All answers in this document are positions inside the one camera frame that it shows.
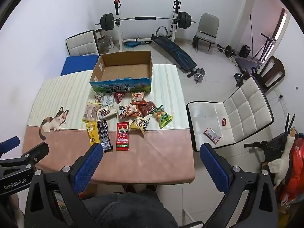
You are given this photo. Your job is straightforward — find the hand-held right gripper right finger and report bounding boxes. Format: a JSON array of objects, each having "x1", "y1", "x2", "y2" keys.
[{"x1": 199, "y1": 143, "x2": 279, "y2": 228}]

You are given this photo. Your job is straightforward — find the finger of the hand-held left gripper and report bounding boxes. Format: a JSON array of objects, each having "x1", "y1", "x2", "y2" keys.
[
  {"x1": 0, "y1": 136, "x2": 20, "y2": 153},
  {"x1": 0, "y1": 142, "x2": 49, "y2": 170}
]

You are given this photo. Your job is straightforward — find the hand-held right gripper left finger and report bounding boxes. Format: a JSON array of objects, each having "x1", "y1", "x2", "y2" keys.
[{"x1": 25, "y1": 143, "x2": 104, "y2": 228}]

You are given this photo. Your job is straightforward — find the yellow snack packet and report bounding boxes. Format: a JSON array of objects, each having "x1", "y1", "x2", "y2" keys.
[{"x1": 86, "y1": 121, "x2": 100, "y2": 147}]

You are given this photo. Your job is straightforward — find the black snack packet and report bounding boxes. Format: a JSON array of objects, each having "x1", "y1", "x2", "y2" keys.
[{"x1": 97, "y1": 120, "x2": 113, "y2": 153}]

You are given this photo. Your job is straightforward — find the red crown snack packet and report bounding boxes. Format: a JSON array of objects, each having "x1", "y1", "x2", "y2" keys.
[{"x1": 116, "y1": 122, "x2": 130, "y2": 151}]

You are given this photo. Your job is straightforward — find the beige nut snack packet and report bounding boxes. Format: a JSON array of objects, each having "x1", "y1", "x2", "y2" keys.
[{"x1": 82, "y1": 102, "x2": 99, "y2": 123}]

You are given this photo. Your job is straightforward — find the white chocolate stick box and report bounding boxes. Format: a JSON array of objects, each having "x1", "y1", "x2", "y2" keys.
[{"x1": 97, "y1": 105, "x2": 118, "y2": 120}]

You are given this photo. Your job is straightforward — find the red panda snack bag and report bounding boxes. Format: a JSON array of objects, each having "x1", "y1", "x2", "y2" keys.
[{"x1": 118, "y1": 104, "x2": 138, "y2": 121}]

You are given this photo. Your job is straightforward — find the white snack packet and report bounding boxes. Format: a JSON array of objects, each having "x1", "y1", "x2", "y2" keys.
[{"x1": 102, "y1": 94, "x2": 117, "y2": 107}]

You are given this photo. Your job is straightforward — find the printed cardboard box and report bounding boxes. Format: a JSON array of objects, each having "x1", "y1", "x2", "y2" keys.
[{"x1": 89, "y1": 51, "x2": 153, "y2": 93}]

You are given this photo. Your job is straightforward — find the pink packet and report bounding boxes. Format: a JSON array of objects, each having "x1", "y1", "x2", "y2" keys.
[{"x1": 204, "y1": 127, "x2": 221, "y2": 145}]

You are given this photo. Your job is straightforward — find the white quilted chair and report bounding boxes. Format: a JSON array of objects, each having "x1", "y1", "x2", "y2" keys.
[
  {"x1": 186, "y1": 77, "x2": 277, "y2": 152},
  {"x1": 66, "y1": 30, "x2": 100, "y2": 57}
]

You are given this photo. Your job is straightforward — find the person's grey fleece clothing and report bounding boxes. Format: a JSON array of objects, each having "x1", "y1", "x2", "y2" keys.
[{"x1": 81, "y1": 189, "x2": 179, "y2": 228}]

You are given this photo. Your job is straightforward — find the yellow panda snack bag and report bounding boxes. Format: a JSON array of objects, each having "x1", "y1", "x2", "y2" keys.
[{"x1": 129, "y1": 117, "x2": 150, "y2": 135}]

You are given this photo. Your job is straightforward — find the white goose plush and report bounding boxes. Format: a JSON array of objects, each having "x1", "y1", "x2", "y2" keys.
[{"x1": 268, "y1": 128, "x2": 298, "y2": 187}]

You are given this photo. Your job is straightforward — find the green candy bag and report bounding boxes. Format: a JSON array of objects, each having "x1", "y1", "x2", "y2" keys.
[{"x1": 151, "y1": 104, "x2": 173, "y2": 129}]

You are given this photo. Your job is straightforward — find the brown-red snack packet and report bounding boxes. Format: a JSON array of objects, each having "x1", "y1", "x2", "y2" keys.
[{"x1": 138, "y1": 101, "x2": 158, "y2": 118}]

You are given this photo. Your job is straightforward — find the orange snack packet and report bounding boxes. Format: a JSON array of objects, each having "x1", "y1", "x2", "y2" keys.
[{"x1": 132, "y1": 92, "x2": 146, "y2": 105}]

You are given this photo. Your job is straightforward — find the metal dumbbell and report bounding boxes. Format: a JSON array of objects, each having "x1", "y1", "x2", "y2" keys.
[{"x1": 188, "y1": 68, "x2": 206, "y2": 83}]

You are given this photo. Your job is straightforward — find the blue cushion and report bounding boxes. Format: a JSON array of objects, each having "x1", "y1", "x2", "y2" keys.
[{"x1": 60, "y1": 55, "x2": 99, "y2": 76}]

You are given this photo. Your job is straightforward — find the dark wooden chair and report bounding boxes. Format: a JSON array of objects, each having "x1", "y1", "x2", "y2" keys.
[{"x1": 252, "y1": 56, "x2": 286, "y2": 93}]

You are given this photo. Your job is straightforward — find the short barbell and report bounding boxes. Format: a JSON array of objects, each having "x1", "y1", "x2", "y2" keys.
[{"x1": 216, "y1": 43, "x2": 238, "y2": 58}]

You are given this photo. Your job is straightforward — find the black speaker box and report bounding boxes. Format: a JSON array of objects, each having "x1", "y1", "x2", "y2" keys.
[{"x1": 239, "y1": 45, "x2": 252, "y2": 58}]

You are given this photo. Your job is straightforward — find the clear water jug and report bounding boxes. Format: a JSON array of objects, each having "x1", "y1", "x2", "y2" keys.
[{"x1": 98, "y1": 35, "x2": 112, "y2": 54}]

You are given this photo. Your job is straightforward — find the black sit-up bench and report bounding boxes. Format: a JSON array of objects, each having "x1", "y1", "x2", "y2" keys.
[{"x1": 151, "y1": 34, "x2": 197, "y2": 73}]

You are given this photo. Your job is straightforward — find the black exercise machine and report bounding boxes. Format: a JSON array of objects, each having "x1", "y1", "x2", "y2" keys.
[{"x1": 249, "y1": 14, "x2": 277, "y2": 62}]

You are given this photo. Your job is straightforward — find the white bench press rack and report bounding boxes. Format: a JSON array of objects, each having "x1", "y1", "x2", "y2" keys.
[{"x1": 113, "y1": 0, "x2": 182, "y2": 52}]

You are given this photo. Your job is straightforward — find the grey folding chair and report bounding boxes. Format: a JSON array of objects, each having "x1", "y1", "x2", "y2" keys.
[{"x1": 193, "y1": 13, "x2": 220, "y2": 53}]

